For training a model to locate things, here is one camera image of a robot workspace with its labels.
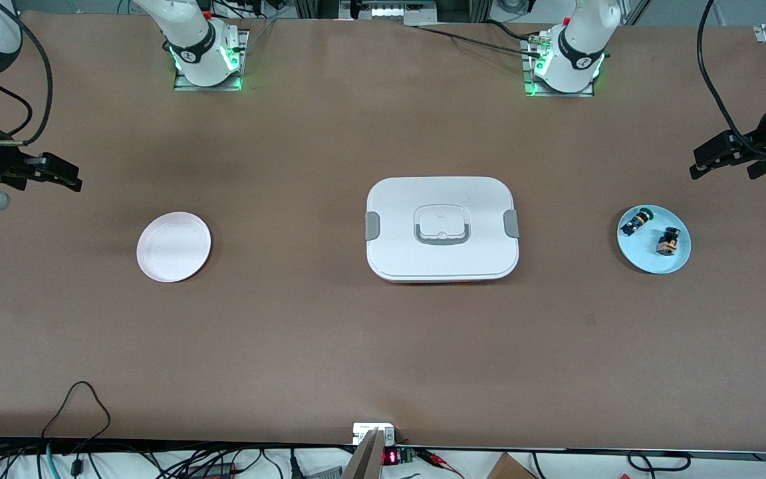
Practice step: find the black green-capped small part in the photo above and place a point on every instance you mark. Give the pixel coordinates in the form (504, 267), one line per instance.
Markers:
(637, 221)

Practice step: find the brown cardboard box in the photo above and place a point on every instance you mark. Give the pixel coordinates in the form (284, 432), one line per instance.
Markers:
(509, 467)

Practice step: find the pink round plate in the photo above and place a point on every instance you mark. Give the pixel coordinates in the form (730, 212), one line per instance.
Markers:
(173, 247)

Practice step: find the red digit display board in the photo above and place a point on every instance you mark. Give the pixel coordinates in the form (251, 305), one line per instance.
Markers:
(391, 457)

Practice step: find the black power adapter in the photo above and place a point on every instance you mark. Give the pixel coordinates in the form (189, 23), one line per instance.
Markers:
(213, 470)

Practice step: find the light blue round plate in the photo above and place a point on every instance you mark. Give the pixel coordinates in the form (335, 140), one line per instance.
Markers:
(649, 259)

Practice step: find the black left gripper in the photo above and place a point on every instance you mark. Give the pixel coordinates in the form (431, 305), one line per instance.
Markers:
(763, 141)

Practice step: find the aluminium profile bar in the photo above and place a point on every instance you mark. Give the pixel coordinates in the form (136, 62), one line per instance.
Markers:
(364, 459)

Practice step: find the white mounting bracket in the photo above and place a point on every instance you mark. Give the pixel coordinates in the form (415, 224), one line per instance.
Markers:
(358, 430)

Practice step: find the aluminium back frame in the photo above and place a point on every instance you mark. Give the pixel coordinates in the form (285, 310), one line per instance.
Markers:
(389, 10)

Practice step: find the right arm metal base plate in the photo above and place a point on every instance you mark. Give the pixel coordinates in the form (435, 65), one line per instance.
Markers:
(240, 46)

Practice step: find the orange and black switch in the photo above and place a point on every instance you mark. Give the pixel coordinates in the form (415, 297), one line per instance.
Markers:
(668, 242)

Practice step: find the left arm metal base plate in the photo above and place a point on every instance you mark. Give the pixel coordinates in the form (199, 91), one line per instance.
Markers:
(528, 73)

